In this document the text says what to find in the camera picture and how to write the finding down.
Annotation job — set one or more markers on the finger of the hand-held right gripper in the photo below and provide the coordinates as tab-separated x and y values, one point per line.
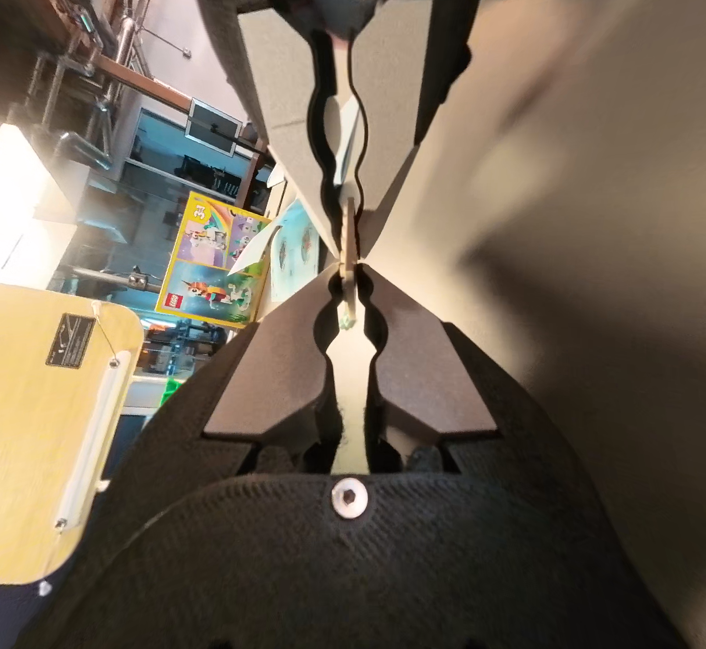
281	86
394	86

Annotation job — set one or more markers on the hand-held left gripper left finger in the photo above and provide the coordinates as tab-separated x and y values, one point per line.
265	384

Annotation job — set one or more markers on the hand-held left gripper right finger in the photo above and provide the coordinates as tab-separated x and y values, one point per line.
435	384

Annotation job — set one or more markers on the light green lego clip plate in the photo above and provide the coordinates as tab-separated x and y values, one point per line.
348	321

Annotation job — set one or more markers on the white lego plate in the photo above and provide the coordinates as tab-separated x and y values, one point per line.
349	241

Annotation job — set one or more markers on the lego instruction booklet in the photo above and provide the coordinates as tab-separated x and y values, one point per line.
295	257

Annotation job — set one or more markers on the yellow lego box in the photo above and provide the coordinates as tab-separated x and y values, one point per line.
204	268

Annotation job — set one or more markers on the wooden book stand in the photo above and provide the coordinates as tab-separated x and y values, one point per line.
44	439

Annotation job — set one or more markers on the bright studio lamp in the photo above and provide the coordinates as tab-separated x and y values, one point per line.
27	202

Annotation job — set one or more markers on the wall mounted monitor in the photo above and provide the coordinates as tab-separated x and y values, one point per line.
212	128

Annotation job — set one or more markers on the silver ventilation duct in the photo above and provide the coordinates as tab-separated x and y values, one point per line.
128	4

